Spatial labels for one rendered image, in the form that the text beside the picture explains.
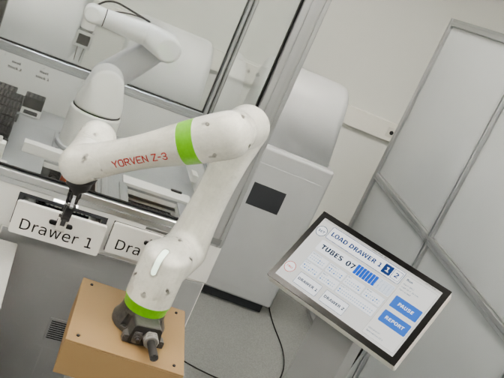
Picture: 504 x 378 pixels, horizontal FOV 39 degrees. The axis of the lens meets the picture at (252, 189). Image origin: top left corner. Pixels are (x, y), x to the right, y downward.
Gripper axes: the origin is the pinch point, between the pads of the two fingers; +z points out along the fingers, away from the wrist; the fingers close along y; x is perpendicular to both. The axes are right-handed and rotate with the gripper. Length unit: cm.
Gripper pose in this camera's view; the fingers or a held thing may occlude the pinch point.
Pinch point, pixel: (62, 222)
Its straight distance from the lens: 227.1
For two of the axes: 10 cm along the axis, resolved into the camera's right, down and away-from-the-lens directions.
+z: -4.3, 7.0, 5.7
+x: 9.0, 3.1, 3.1
